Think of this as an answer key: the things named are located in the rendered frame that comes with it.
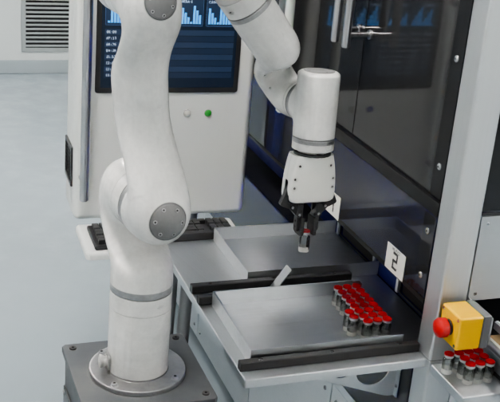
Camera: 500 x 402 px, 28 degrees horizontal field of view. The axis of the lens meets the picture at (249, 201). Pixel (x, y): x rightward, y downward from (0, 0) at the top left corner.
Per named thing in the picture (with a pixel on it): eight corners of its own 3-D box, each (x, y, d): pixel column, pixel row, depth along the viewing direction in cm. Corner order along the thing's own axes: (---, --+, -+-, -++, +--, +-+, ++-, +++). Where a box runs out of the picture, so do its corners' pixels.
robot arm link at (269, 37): (198, 11, 189) (277, 122, 206) (244, 24, 176) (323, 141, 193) (230, -21, 190) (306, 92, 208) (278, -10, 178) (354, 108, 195)
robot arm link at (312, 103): (281, 131, 199) (309, 143, 192) (286, 65, 195) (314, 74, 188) (315, 128, 204) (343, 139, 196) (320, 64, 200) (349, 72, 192)
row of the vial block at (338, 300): (338, 301, 229) (340, 284, 227) (372, 340, 213) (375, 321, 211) (329, 302, 228) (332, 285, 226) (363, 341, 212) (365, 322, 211)
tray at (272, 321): (350, 293, 234) (352, 279, 233) (401, 348, 211) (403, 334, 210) (211, 305, 223) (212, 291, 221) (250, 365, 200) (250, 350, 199)
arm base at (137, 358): (99, 402, 187) (102, 314, 180) (80, 351, 204) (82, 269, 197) (196, 390, 194) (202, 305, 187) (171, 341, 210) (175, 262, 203)
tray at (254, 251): (334, 231, 267) (336, 219, 266) (377, 274, 245) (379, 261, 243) (213, 240, 256) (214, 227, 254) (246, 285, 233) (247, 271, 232)
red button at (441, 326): (445, 330, 200) (448, 313, 199) (455, 340, 197) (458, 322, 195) (429, 332, 199) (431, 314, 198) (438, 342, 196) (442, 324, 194)
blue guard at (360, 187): (175, 62, 376) (179, 14, 370) (426, 297, 208) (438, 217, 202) (175, 62, 376) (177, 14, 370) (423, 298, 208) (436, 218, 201)
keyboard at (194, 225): (226, 222, 286) (226, 214, 285) (240, 242, 274) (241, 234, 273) (86, 229, 274) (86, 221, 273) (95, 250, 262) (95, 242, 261)
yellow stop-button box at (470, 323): (467, 330, 205) (474, 299, 202) (486, 348, 198) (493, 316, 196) (435, 333, 202) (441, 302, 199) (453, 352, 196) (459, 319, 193)
